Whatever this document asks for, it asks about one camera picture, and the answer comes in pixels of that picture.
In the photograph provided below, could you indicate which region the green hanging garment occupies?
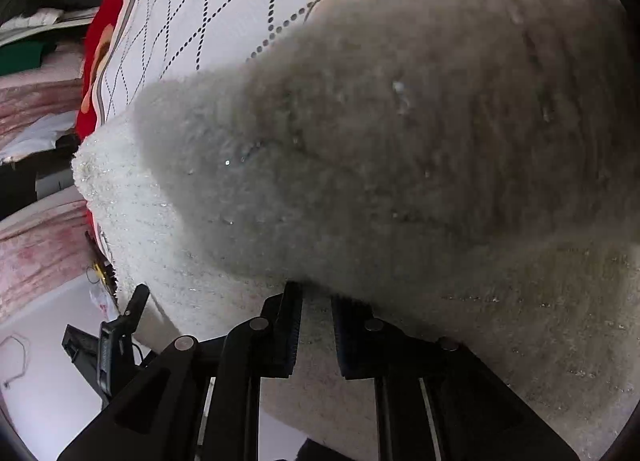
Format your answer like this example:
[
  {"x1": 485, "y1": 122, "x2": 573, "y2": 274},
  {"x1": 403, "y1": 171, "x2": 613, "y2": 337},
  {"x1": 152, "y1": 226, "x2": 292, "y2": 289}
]
[{"x1": 0, "y1": 40, "x2": 57, "y2": 76}]

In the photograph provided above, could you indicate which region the white plastic bag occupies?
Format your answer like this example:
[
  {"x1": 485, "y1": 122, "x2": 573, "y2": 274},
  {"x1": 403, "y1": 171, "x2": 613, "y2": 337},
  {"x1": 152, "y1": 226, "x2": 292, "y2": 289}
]
[{"x1": 89, "y1": 286, "x2": 121, "y2": 322}]

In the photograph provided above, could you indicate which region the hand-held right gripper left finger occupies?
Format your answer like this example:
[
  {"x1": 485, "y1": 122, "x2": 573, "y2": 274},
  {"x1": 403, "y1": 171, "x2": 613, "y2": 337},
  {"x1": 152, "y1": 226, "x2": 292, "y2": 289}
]
[{"x1": 56, "y1": 281, "x2": 304, "y2": 461}]

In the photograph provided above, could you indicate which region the white cloth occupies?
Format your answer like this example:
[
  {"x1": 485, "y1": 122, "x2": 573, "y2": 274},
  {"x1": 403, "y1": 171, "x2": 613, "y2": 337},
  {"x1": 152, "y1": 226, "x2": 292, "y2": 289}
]
[{"x1": 0, "y1": 111, "x2": 78, "y2": 164}]

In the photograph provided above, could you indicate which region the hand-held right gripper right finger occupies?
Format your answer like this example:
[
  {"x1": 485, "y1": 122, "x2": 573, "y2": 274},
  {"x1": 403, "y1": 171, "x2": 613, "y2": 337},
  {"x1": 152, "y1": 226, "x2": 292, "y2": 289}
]
[{"x1": 331, "y1": 296, "x2": 583, "y2": 461}]

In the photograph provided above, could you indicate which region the thin wire loop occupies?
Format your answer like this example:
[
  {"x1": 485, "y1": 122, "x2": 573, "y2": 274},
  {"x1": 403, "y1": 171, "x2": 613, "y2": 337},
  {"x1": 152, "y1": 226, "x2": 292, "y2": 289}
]
[{"x1": 2, "y1": 335, "x2": 27, "y2": 389}]

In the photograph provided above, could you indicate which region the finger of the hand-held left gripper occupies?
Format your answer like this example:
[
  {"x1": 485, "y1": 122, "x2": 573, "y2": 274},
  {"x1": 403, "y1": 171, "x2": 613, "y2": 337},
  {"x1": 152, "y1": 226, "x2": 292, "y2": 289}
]
[{"x1": 121, "y1": 283, "x2": 151, "y2": 332}]

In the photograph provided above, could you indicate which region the red floral printed blanket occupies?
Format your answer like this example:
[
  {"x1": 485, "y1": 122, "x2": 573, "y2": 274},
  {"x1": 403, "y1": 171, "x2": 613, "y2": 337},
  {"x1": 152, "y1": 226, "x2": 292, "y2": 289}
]
[{"x1": 75, "y1": 0, "x2": 536, "y2": 292}]

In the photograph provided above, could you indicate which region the pink patterned cloth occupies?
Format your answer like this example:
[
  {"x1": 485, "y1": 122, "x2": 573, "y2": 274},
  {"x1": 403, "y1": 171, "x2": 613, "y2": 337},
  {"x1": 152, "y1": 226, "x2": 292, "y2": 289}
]
[{"x1": 0, "y1": 201, "x2": 101, "y2": 319}]

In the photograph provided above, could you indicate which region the white puffer jacket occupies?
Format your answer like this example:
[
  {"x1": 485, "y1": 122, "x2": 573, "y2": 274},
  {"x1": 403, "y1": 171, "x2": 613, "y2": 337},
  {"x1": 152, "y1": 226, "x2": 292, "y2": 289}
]
[{"x1": 0, "y1": 8, "x2": 96, "y2": 44}]

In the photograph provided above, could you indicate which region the pale pink fuzzy cloth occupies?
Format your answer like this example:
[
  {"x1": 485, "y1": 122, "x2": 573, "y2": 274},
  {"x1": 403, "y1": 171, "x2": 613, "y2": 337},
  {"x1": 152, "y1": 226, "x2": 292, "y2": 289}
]
[{"x1": 0, "y1": 74, "x2": 85, "y2": 139}]

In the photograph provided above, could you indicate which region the white tweed jacket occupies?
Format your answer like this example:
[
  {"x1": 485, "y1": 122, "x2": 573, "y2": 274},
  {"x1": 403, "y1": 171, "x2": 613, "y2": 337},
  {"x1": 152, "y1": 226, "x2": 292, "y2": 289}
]
[{"x1": 71, "y1": 0, "x2": 638, "y2": 447}]

